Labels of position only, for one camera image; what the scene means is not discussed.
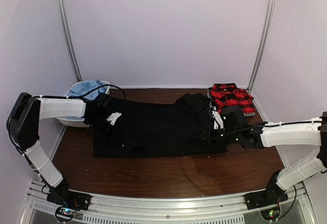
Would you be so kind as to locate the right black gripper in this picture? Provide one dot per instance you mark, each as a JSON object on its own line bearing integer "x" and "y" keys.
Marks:
{"x": 208, "y": 135}

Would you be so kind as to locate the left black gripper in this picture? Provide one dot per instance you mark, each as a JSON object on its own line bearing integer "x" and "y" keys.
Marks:
{"x": 113, "y": 133}

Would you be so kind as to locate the black long sleeve shirt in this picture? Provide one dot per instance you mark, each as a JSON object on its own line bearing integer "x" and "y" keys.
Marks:
{"x": 155, "y": 130}

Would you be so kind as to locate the white plastic basin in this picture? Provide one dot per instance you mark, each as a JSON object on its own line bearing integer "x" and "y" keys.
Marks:
{"x": 74, "y": 122}

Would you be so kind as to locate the red black plaid shirt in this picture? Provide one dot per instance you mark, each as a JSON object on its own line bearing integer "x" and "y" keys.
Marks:
{"x": 228, "y": 94}

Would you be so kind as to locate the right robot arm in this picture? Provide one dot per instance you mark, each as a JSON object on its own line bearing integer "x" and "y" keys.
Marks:
{"x": 231, "y": 127}

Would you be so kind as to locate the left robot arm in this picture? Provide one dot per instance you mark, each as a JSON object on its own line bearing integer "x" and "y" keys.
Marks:
{"x": 30, "y": 112}

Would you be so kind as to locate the light blue shirt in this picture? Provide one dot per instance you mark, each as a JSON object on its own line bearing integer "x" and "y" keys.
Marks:
{"x": 83, "y": 87}

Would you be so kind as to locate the left circuit board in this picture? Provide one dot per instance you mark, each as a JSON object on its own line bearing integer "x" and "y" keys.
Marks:
{"x": 63, "y": 214}

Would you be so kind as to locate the circuit board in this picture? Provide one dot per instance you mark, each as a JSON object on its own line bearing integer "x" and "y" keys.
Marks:
{"x": 63, "y": 214}
{"x": 270, "y": 214}

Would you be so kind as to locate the right circuit board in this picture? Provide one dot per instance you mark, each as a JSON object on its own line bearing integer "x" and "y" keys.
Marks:
{"x": 270, "y": 214}

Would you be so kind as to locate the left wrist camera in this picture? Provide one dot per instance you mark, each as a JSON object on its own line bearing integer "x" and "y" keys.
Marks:
{"x": 113, "y": 118}

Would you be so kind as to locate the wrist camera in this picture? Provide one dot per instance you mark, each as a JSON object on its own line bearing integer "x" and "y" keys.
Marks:
{"x": 218, "y": 122}
{"x": 113, "y": 118}

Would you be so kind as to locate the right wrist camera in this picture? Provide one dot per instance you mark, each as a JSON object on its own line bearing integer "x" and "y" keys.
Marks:
{"x": 218, "y": 122}

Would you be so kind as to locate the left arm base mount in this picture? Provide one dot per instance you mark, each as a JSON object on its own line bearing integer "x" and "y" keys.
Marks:
{"x": 62, "y": 195}

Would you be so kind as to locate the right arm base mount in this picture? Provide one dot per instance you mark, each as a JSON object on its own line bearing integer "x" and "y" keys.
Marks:
{"x": 270, "y": 196}

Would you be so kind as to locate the front aluminium rail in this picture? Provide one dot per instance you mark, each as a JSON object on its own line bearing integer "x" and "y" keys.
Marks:
{"x": 230, "y": 208}

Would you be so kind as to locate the left aluminium frame post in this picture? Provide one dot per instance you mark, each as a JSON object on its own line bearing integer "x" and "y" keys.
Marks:
{"x": 68, "y": 40}

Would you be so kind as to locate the aluminium frame post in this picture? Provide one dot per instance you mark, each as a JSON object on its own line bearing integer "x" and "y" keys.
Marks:
{"x": 68, "y": 40}
{"x": 270, "y": 9}

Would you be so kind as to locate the right aluminium frame post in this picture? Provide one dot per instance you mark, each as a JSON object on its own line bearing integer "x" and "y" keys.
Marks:
{"x": 270, "y": 9}

